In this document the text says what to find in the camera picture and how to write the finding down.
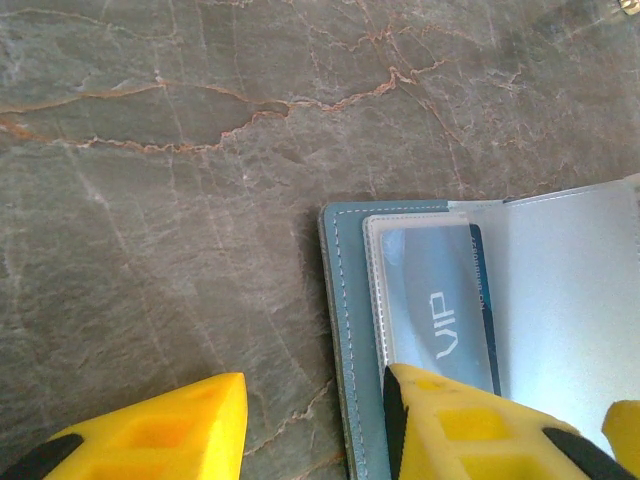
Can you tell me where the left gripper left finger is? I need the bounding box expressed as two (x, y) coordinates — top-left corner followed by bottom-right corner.
(0, 372), (250, 480)

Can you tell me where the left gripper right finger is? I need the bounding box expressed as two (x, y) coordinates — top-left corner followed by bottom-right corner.
(382, 363), (640, 480)

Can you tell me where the blue VIP card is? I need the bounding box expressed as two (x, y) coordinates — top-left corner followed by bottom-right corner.
(382, 223), (503, 396)

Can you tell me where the blue leather card holder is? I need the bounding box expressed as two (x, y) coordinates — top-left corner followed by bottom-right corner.
(318, 172), (640, 480)

